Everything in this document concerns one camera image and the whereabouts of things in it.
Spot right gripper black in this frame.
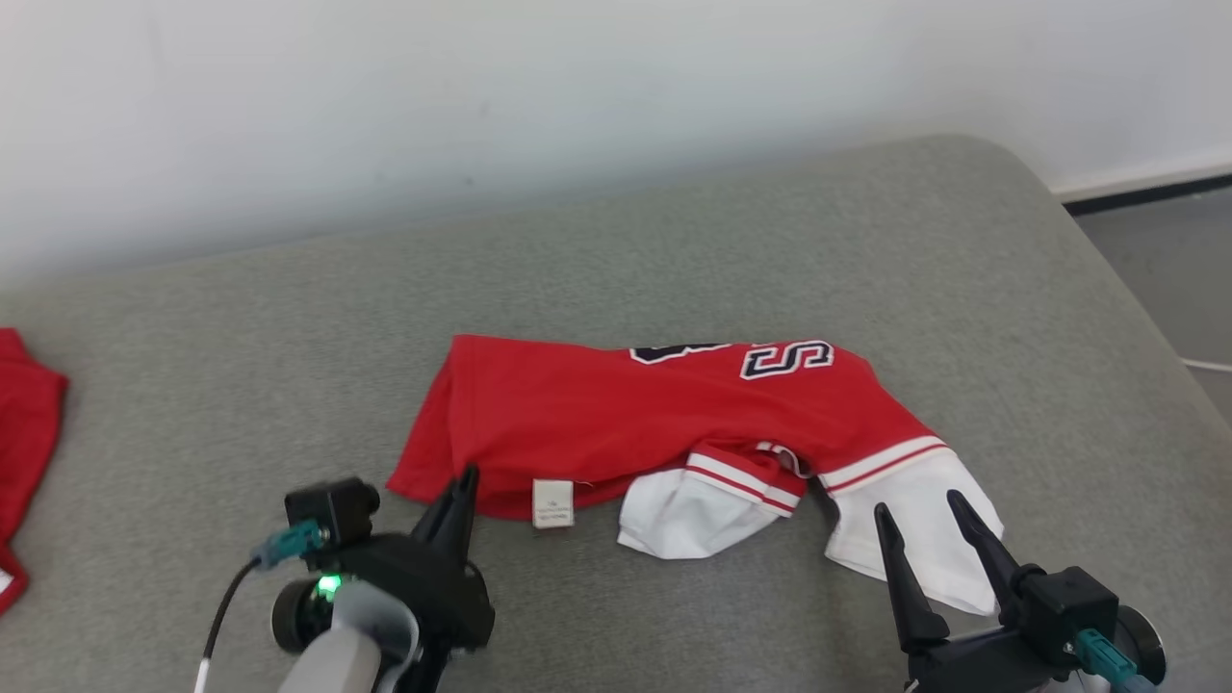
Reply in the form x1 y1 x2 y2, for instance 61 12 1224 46
874 489 1081 693

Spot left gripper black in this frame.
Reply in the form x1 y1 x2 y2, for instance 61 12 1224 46
332 465 497 689

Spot red jersey with white sleeves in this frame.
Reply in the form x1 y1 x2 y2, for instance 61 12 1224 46
385 334 1005 617

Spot red shorts with white stripes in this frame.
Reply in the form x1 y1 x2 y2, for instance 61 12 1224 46
0 328 69 617

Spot left arm teal cable connector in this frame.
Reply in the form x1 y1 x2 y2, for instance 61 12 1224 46
251 519 329 570

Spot arm teal cable connector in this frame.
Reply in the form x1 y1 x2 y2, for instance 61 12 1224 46
1075 629 1156 693
251 519 329 570

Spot right arm teal cable connector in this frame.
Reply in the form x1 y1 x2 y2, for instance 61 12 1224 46
1075 629 1156 693

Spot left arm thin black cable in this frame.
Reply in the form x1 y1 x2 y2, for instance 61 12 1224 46
192 558 266 693

